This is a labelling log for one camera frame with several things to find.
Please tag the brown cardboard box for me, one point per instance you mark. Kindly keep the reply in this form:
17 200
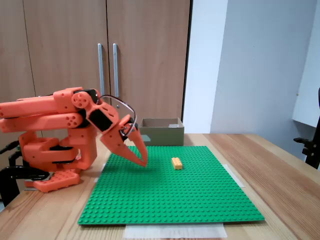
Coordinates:
162 137

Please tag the black stand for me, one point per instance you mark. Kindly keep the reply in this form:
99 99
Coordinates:
311 152

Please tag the masking tape strip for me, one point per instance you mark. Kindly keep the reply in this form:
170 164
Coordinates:
175 231
102 170
235 176

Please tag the black table clamp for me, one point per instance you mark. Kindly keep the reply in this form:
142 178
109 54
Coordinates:
15 171

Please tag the wooden cabinet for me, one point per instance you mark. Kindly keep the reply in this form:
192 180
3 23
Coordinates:
62 37

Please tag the yellow lego block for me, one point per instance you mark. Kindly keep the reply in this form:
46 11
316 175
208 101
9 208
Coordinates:
177 163

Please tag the white panel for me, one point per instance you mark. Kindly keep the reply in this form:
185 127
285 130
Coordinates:
310 75

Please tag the green lego baseplate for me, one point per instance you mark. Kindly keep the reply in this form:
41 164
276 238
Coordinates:
150 195

